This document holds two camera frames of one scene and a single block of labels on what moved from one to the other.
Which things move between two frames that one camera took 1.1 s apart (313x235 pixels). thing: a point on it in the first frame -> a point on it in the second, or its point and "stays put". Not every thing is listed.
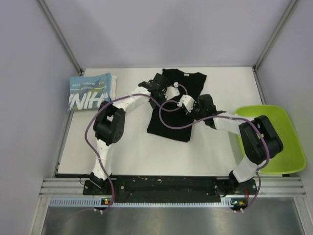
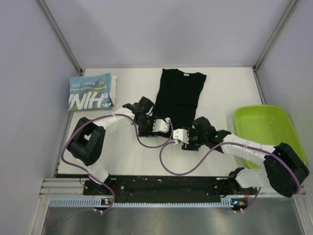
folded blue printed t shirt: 89,92 stays put
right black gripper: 196,105 -> 190,146
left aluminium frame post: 47,11 stays put
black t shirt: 172,117 stays put
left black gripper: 162,91 -> 148,132
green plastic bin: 291,158 stays put
